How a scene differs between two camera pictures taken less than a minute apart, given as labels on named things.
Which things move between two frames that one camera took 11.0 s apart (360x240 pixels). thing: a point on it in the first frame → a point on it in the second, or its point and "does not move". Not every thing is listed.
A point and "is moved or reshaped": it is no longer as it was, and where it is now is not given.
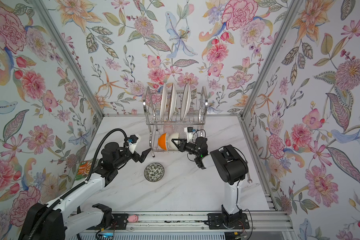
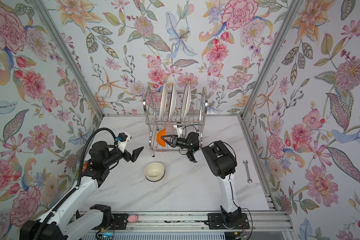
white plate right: (186, 101) does not move
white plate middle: (173, 102) does not move
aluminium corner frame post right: (262, 72) does not move
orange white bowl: (162, 141) is moved or reshaped
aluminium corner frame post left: (56, 35) does not move
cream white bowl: (171, 145) is moved or reshaped
